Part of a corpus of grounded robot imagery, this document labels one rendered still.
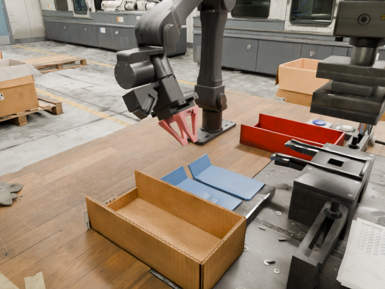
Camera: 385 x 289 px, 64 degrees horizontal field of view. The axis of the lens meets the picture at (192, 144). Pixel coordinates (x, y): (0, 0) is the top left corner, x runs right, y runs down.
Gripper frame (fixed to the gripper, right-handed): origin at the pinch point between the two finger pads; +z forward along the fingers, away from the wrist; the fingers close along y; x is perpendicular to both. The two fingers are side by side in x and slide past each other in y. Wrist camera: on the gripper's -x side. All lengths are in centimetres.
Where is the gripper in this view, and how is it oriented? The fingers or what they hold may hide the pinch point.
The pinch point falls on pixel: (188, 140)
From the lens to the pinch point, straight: 69.4
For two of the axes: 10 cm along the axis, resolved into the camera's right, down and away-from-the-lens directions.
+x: 6.2, -3.5, 7.0
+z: 4.0, 9.1, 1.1
